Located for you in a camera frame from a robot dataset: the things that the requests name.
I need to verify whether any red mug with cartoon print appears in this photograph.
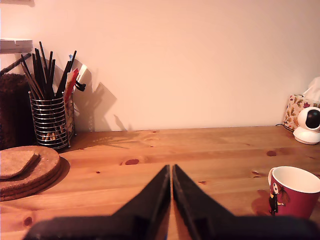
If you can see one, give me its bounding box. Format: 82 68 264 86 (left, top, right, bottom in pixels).
267 165 320 220

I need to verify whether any round cork trivet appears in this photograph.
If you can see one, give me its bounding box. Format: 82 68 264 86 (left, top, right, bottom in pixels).
0 164 62 195
0 145 62 187
0 171 63 202

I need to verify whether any black clip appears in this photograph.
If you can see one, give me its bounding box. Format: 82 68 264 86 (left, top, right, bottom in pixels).
74 80 87 92

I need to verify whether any leaf print tissue box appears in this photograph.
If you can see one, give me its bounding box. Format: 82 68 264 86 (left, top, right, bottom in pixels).
282 94 320 131

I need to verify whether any small cork coaster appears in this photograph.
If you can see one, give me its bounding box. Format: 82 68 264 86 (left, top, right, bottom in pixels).
0 150 41 180

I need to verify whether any red and white sachet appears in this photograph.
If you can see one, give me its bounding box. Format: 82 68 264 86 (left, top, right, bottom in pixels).
64 67 80 102

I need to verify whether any white paper sachet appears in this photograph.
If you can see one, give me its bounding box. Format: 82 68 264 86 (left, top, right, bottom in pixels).
75 64 89 85

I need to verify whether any dark wooden chopstick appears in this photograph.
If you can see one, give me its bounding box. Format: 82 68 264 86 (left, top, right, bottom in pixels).
38 41 51 100
54 50 78 99
45 50 54 98
20 54 45 100

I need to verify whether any dark brown container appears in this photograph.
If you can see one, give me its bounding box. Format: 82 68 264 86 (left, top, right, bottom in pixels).
0 72 37 151

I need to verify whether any white tissue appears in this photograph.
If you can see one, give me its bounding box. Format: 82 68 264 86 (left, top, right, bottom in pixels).
301 76 320 101

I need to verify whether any dark thin rod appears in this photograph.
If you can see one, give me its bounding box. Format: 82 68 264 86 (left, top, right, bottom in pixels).
0 59 32 76

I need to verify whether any thin black camera cable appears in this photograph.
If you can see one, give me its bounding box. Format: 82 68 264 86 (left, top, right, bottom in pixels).
275 123 296 132

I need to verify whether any wire utensil holder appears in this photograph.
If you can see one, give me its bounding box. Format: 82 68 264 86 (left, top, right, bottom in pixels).
28 90 77 150

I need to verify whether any small white round camera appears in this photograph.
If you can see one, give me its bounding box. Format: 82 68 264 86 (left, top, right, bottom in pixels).
292 106 320 145

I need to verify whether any white wall shelf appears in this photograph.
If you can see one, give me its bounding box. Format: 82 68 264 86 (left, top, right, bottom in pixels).
0 38 34 55

